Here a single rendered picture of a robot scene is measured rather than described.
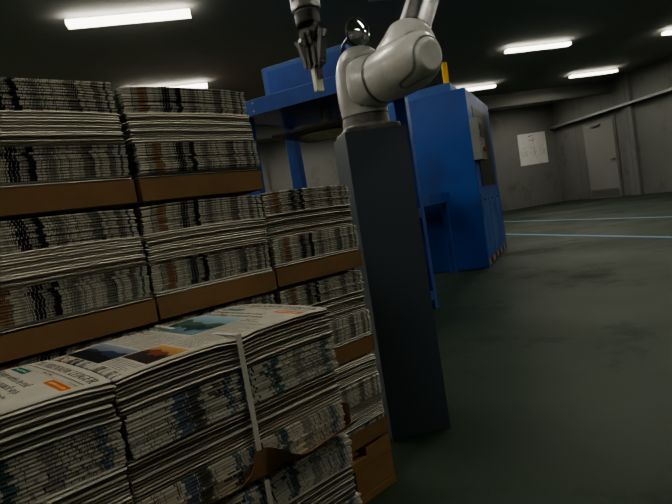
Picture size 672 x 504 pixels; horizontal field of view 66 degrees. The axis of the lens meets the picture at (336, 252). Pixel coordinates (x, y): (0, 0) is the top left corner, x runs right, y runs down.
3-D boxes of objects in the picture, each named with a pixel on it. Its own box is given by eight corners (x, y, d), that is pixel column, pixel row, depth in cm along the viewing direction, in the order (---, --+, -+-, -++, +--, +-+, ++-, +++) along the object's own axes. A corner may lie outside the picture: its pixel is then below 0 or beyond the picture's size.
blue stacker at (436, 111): (499, 266, 505) (469, 50, 490) (375, 279, 560) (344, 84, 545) (515, 247, 640) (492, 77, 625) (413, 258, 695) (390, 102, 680)
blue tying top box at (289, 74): (350, 76, 312) (345, 42, 310) (265, 100, 337) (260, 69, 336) (376, 88, 353) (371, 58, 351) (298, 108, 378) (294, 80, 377)
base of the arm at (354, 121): (383, 137, 188) (381, 121, 187) (402, 124, 166) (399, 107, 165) (334, 143, 185) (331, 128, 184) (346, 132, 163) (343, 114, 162)
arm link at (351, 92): (368, 121, 184) (358, 58, 183) (403, 108, 169) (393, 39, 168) (331, 123, 175) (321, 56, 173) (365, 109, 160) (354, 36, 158)
